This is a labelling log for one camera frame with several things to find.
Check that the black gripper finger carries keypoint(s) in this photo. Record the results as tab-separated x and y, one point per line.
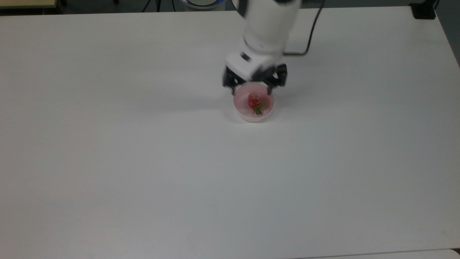
281	77
230	79

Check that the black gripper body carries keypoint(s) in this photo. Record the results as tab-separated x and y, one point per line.
264	77

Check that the red toy strawberry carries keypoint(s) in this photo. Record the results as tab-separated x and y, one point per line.
253	100

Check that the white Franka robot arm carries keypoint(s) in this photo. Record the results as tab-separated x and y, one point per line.
269	25

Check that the pink plastic bowl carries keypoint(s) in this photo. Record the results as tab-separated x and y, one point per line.
244	113

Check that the black tripod legs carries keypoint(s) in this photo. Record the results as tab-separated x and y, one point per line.
157	4

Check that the black table clamp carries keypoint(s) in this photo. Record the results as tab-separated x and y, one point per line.
424	11

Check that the wooden table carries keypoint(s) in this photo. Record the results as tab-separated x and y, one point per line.
25	3

